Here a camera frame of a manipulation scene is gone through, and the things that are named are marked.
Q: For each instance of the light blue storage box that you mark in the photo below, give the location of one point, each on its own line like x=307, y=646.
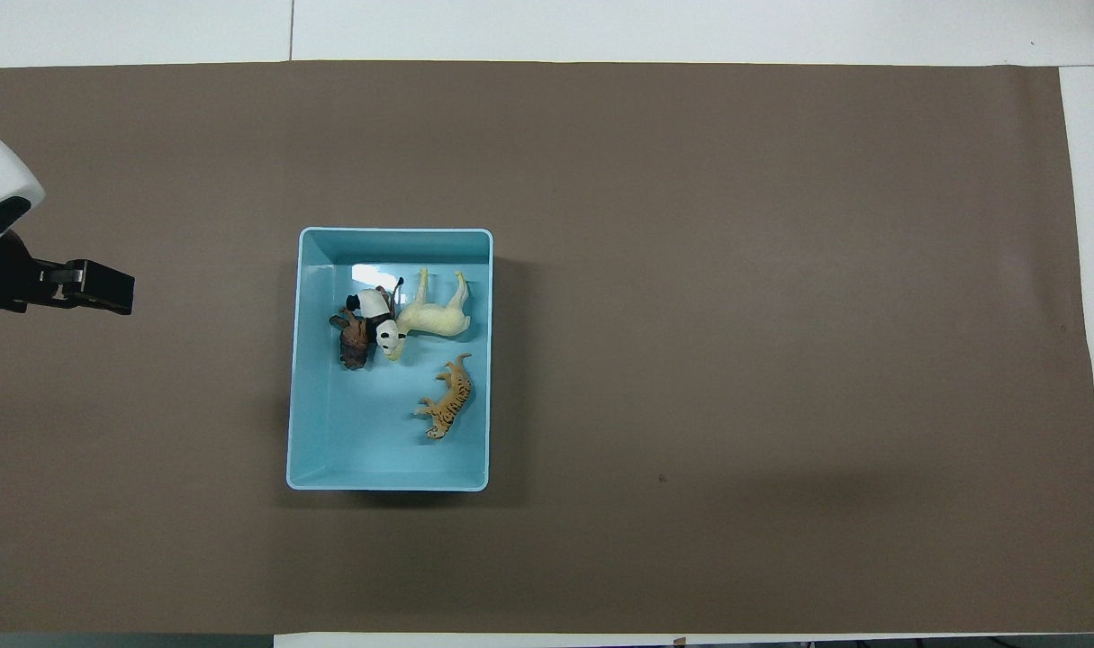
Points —
x=366, y=450

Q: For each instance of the cream horse toy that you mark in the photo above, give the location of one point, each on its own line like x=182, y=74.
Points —
x=434, y=319

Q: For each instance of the orange tiger toy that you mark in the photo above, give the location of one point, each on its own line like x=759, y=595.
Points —
x=450, y=400

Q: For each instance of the black white panda toy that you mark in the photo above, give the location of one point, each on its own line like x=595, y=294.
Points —
x=383, y=328

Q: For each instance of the brown table mat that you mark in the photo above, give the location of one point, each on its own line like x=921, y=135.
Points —
x=736, y=360

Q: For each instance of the brown lion toy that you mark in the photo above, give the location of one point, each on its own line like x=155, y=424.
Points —
x=355, y=342

